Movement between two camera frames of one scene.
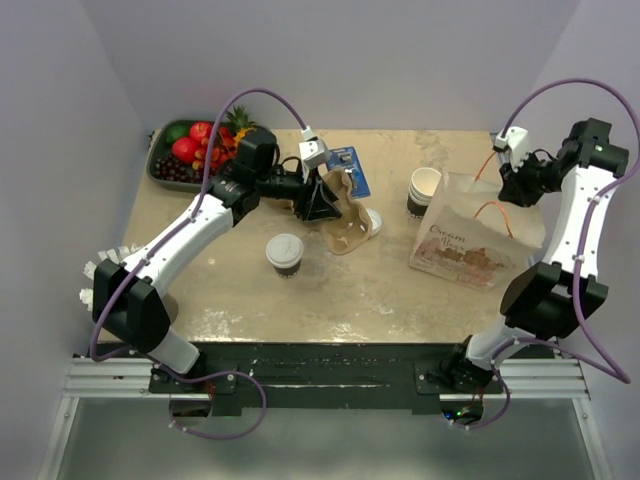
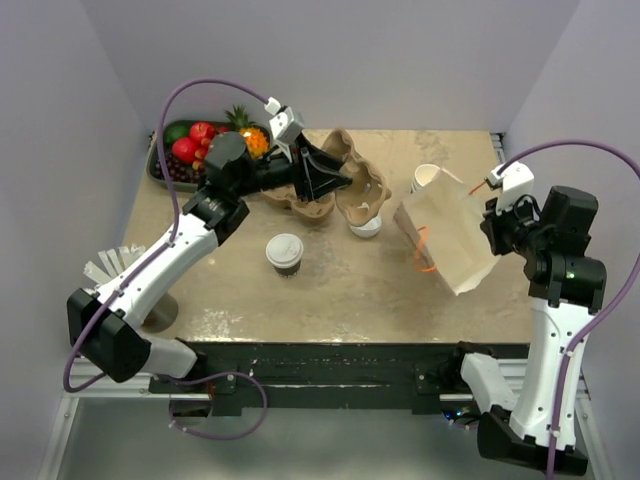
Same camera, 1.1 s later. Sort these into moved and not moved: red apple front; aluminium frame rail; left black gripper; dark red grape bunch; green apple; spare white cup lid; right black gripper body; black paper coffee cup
Moved: left black gripper; right black gripper body
Not moved: aluminium frame rail; dark red grape bunch; green apple; spare white cup lid; red apple front; black paper coffee cup
